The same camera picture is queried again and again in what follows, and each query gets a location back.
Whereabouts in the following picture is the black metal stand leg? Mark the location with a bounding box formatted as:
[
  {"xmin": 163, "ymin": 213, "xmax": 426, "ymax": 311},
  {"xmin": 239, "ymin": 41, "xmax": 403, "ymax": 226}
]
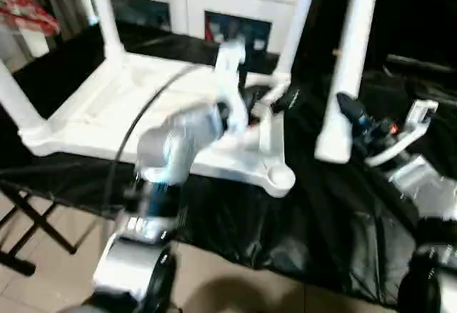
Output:
[{"xmin": 0, "ymin": 183, "xmax": 79, "ymax": 276}]

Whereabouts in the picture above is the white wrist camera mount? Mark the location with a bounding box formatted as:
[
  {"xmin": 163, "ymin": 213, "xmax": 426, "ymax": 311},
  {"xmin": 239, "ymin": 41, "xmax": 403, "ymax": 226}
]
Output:
[
  {"xmin": 213, "ymin": 39, "xmax": 248, "ymax": 134},
  {"xmin": 364, "ymin": 99, "xmax": 441, "ymax": 168}
]

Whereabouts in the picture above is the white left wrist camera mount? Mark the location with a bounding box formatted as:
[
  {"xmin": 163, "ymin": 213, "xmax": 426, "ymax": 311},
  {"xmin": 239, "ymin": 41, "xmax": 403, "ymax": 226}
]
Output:
[{"xmin": 213, "ymin": 39, "xmax": 248, "ymax": 134}]

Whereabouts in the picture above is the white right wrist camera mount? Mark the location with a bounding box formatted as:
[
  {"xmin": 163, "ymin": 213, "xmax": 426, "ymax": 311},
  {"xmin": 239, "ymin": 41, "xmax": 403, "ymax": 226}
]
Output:
[{"xmin": 364, "ymin": 99, "xmax": 441, "ymax": 168}]

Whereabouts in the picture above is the red patterned object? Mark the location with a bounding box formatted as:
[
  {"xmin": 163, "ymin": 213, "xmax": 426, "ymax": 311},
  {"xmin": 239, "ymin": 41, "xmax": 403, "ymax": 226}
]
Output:
[{"xmin": 0, "ymin": 0, "xmax": 62, "ymax": 37}]

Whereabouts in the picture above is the black furniture with yellow label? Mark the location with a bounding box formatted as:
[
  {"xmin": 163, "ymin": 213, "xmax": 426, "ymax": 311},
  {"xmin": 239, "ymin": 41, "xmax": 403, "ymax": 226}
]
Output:
[{"xmin": 286, "ymin": 0, "xmax": 457, "ymax": 67}]

